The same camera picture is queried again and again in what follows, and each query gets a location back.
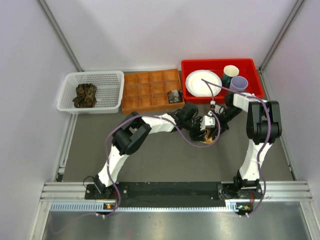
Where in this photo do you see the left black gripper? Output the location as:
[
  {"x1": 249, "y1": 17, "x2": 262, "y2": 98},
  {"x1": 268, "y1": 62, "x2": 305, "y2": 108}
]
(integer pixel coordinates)
[{"x1": 183, "y1": 116, "x2": 207, "y2": 142}]

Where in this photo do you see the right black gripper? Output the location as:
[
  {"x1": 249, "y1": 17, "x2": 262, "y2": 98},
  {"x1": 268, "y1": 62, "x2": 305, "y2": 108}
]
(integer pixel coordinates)
[{"x1": 209, "y1": 107, "x2": 242, "y2": 139}]

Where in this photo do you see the orange patterned tie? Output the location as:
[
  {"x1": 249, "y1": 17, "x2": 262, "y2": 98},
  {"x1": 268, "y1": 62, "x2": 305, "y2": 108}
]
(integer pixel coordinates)
[{"x1": 201, "y1": 128, "x2": 220, "y2": 145}]

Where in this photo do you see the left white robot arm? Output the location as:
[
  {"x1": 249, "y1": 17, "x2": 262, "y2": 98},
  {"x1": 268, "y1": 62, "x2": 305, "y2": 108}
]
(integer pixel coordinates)
[{"x1": 93, "y1": 103, "x2": 221, "y2": 199}]

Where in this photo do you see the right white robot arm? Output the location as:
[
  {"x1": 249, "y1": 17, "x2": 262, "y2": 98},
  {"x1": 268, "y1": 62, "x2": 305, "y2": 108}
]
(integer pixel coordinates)
[{"x1": 209, "y1": 92, "x2": 282, "y2": 200}]

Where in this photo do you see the lavender plastic cup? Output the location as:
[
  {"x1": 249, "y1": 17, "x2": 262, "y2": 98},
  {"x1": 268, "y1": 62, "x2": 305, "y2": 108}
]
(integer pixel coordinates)
[{"x1": 229, "y1": 76, "x2": 249, "y2": 92}]

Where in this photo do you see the rolled dark patterned tie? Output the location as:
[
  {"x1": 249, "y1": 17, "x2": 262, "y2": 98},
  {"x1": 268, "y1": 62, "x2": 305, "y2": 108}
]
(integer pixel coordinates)
[{"x1": 167, "y1": 89, "x2": 183, "y2": 104}]

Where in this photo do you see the green cup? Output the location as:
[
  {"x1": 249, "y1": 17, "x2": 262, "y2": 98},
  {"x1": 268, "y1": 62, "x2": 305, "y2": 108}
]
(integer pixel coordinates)
[{"x1": 222, "y1": 65, "x2": 240, "y2": 87}]

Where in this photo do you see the red plastic bin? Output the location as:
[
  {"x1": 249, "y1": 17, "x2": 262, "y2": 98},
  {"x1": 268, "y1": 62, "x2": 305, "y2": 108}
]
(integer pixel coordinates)
[{"x1": 181, "y1": 58, "x2": 265, "y2": 104}]

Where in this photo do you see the orange compartment tray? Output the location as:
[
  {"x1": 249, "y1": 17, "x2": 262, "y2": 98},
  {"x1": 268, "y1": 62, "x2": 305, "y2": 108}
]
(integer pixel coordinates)
[{"x1": 122, "y1": 68, "x2": 185, "y2": 115}]

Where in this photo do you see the white perforated plastic basket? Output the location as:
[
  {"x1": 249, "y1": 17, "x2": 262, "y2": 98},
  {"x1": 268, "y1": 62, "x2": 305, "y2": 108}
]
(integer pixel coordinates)
[{"x1": 56, "y1": 70, "x2": 125, "y2": 115}]

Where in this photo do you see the dark camouflage tie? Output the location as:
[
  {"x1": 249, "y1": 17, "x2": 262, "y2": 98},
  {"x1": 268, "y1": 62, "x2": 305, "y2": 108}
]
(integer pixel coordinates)
[{"x1": 72, "y1": 83, "x2": 97, "y2": 108}]

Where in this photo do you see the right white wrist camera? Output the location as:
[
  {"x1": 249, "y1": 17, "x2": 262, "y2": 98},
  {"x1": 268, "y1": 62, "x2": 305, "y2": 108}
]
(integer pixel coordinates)
[{"x1": 210, "y1": 100, "x2": 225, "y2": 114}]

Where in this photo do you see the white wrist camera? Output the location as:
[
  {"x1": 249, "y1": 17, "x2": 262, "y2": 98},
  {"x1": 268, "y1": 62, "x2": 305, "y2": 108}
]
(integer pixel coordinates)
[
  {"x1": 200, "y1": 111, "x2": 216, "y2": 131},
  {"x1": 210, "y1": 100, "x2": 225, "y2": 114}
]

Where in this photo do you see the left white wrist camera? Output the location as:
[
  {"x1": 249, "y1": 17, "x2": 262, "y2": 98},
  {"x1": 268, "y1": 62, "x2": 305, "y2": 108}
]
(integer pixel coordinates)
[{"x1": 200, "y1": 111, "x2": 216, "y2": 131}]

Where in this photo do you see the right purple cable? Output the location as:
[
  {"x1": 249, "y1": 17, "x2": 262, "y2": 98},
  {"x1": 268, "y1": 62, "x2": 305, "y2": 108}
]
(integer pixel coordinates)
[{"x1": 200, "y1": 78, "x2": 272, "y2": 217}]

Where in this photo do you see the purple cable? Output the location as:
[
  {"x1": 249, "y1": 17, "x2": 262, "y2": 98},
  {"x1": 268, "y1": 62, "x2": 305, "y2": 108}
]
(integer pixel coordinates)
[
  {"x1": 105, "y1": 114, "x2": 222, "y2": 220},
  {"x1": 200, "y1": 78, "x2": 272, "y2": 217}
]

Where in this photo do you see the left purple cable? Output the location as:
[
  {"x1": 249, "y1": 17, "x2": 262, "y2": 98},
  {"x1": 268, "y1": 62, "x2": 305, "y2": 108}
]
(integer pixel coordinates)
[{"x1": 105, "y1": 114, "x2": 222, "y2": 220}]

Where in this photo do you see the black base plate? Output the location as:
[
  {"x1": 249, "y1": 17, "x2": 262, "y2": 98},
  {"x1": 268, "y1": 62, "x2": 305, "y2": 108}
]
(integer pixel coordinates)
[{"x1": 84, "y1": 181, "x2": 263, "y2": 207}]

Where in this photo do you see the slotted cable duct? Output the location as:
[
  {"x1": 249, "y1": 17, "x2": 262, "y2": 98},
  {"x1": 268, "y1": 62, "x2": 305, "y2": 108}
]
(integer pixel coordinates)
[{"x1": 50, "y1": 202, "x2": 252, "y2": 213}]

